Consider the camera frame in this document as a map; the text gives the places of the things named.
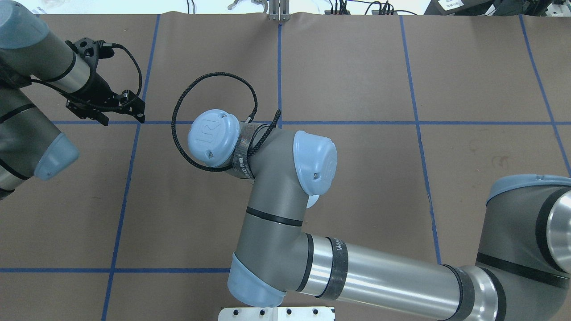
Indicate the aluminium frame post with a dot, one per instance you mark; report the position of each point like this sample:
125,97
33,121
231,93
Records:
278,10

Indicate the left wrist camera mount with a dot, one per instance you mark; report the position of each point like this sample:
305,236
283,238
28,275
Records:
91,51

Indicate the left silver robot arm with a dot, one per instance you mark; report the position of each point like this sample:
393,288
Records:
30,144

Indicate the white column pedestal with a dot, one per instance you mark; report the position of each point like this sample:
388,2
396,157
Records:
288,313

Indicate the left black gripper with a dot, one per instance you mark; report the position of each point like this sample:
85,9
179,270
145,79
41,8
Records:
97,86

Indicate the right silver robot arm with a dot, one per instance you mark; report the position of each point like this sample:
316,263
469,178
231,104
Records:
522,269

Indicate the light blue plastic cup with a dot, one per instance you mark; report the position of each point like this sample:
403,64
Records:
312,199

